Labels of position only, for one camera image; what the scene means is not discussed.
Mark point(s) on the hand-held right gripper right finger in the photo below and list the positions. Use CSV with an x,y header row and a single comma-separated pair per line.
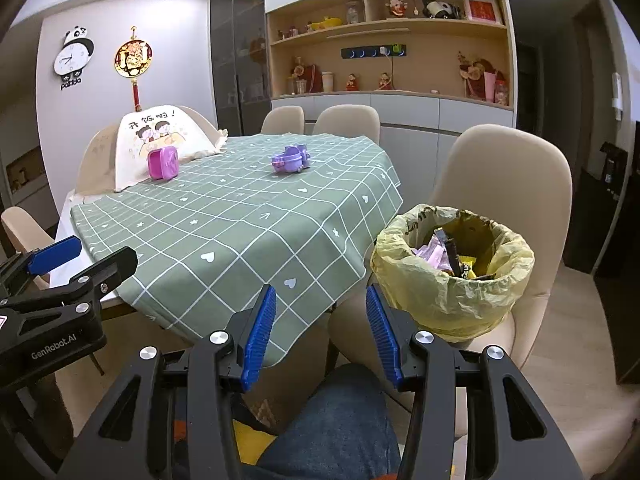
x,y
382,335

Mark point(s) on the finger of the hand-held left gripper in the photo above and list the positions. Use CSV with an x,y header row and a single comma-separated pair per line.
x,y
55,256
105,272

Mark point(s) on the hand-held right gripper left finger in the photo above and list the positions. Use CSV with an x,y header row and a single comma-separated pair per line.
x,y
260,335

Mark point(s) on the bin with yellow plastic bag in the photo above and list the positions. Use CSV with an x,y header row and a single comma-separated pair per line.
x,y
450,305

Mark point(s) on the pink purple snack wrapper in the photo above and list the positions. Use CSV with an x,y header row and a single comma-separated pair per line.
x,y
430,257

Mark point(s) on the pink plastic box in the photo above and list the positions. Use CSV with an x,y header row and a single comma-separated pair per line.
x,y
162,164

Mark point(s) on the beige dining chair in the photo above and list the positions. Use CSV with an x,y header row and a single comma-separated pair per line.
x,y
22,230
97,160
347,122
510,170
282,121

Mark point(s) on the person's blue jeans leg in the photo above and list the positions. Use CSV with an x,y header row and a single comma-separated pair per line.
x,y
330,425

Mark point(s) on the yellow cloth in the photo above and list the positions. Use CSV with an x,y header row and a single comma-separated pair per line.
x,y
252,440

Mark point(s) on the green checked tablecloth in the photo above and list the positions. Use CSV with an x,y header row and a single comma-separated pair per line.
x,y
240,230

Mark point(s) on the red gold hanging ornament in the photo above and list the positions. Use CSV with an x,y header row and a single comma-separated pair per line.
x,y
132,62

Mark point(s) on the white lower cabinet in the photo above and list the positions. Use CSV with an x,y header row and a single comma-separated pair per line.
x,y
425,112

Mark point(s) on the small red doll figurine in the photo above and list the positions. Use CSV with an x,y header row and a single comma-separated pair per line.
x,y
353,83
385,82

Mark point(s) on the white cup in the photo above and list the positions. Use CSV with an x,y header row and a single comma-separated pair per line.
x,y
328,82

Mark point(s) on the dark glass cabinet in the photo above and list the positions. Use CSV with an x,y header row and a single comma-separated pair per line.
x,y
237,50

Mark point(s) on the red gift bag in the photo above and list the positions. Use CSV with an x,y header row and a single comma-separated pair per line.
x,y
312,79

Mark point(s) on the black appliance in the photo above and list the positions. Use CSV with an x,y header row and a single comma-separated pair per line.
x,y
612,210

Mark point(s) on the black power strip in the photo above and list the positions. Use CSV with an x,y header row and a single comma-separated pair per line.
x,y
372,52

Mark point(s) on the yellow toy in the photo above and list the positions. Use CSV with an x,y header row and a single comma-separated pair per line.
x,y
325,23

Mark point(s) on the glass jar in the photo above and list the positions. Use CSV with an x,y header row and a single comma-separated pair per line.
x,y
353,12

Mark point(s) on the panda plush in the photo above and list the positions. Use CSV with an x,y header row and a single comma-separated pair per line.
x,y
442,9

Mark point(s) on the panda wall clock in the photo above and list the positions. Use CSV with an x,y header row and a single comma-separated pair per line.
x,y
74,57

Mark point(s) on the wooden wall shelf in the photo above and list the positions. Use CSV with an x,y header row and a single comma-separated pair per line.
x,y
425,70

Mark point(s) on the white wall intercom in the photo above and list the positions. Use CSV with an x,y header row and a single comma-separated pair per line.
x,y
618,97

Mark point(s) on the red picture frame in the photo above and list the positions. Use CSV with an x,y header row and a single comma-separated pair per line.
x,y
482,9

